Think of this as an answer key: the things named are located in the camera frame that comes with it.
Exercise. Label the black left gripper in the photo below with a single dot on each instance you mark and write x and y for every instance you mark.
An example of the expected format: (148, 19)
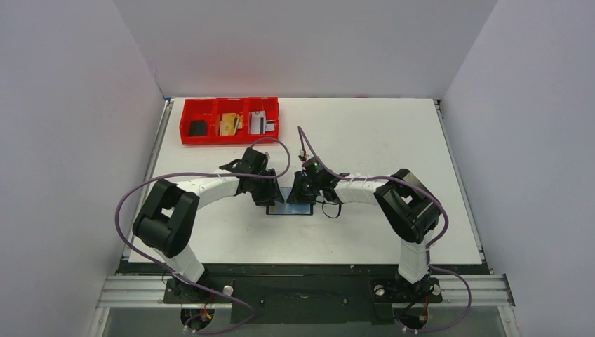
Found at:
(271, 195)

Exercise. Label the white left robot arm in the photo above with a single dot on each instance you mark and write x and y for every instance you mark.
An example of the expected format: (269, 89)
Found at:
(167, 216)

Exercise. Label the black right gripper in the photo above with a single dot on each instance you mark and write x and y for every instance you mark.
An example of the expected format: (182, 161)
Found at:
(301, 189)

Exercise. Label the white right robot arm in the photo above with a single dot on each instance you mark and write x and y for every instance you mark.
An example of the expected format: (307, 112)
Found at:
(407, 204)

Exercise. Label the red three-compartment bin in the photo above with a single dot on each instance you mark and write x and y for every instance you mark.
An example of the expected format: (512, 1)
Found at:
(211, 109)

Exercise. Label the navy blue card holder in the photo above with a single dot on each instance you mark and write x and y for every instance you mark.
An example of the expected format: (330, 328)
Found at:
(289, 209)

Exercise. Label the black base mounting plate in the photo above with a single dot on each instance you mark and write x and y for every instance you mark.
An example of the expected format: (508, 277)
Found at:
(307, 294)

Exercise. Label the gold cards in bin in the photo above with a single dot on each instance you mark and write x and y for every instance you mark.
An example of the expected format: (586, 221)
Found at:
(230, 123)

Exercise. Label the black card in bin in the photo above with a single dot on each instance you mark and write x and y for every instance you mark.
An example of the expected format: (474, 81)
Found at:
(198, 128)

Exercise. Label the aluminium frame rail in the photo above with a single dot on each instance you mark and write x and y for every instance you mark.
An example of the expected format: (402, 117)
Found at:
(149, 292)

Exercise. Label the silver cards in bin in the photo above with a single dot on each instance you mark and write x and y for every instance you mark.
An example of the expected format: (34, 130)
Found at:
(260, 124)

